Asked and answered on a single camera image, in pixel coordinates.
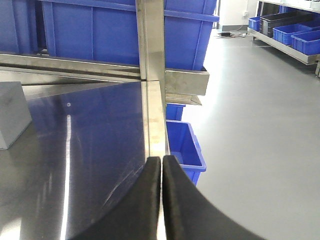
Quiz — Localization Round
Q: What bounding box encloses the steel rack upright post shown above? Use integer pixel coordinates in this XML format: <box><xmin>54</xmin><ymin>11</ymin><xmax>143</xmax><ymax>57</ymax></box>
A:
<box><xmin>134</xmin><ymin>0</ymin><xmax>167</xmax><ymax>82</ymax></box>

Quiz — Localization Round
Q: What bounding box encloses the steel rack shelf tray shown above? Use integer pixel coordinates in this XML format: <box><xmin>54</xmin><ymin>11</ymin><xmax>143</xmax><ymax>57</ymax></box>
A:
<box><xmin>0</xmin><ymin>52</ymin><xmax>210</xmax><ymax>96</ymax></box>

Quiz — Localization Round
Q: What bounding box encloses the black plastic bin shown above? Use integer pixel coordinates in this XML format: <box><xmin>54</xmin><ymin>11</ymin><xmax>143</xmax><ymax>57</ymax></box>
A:
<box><xmin>259</xmin><ymin>10</ymin><xmax>314</xmax><ymax>38</ymax></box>

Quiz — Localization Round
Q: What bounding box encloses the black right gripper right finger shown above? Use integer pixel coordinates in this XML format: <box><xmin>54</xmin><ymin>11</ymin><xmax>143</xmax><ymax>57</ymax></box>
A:
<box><xmin>162</xmin><ymin>155</ymin><xmax>261</xmax><ymax>240</ymax></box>

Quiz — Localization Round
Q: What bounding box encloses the large blue crate right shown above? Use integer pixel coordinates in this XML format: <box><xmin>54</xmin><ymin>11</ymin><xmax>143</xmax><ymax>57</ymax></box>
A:
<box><xmin>42</xmin><ymin>0</ymin><xmax>219</xmax><ymax>71</ymax></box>

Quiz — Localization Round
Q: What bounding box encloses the steel shelving cart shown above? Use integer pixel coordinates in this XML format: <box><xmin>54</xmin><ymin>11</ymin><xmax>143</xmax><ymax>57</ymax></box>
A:
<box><xmin>247</xmin><ymin>0</ymin><xmax>320</xmax><ymax>78</ymax></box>

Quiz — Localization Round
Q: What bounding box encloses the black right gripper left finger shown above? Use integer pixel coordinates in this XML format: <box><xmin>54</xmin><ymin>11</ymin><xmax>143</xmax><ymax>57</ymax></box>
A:
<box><xmin>73</xmin><ymin>156</ymin><xmax>161</xmax><ymax>240</ymax></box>

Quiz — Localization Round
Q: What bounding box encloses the small blue bin under table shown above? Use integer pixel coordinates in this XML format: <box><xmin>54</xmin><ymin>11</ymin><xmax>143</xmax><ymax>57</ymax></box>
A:
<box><xmin>166</xmin><ymin>103</ymin><xmax>207</xmax><ymax>185</ymax></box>

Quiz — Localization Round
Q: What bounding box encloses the large blue crate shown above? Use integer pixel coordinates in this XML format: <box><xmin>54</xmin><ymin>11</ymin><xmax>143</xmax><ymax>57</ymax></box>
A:
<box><xmin>0</xmin><ymin>0</ymin><xmax>46</xmax><ymax>54</ymax></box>
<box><xmin>42</xmin><ymin>0</ymin><xmax>219</xmax><ymax>71</ymax></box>

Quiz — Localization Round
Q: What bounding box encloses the gray foam base block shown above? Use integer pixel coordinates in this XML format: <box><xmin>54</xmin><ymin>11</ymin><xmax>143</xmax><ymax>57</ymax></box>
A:
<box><xmin>0</xmin><ymin>81</ymin><xmax>32</xmax><ymax>150</ymax></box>

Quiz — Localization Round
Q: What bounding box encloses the blue bin on cart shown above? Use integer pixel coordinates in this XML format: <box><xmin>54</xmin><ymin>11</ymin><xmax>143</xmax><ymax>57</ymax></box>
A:
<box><xmin>273</xmin><ymin>23</ymin><xmax>312</xmax><ymax>46</ymax></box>
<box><xmin>248</xmin><ymin>16</ymin><xmax>261</xmax><ymax>32</ymax></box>
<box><xmin>291</xmin><ymin>30</ymin><xmax>320</xmax><ymax>56</ymax></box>

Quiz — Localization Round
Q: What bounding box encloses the large blue crate left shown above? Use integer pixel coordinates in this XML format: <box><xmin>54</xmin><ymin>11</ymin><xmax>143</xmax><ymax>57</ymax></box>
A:
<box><xmin>0</xmin><ymin>0</ymin><xmax>46</xmax><ymax>54</ymax></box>

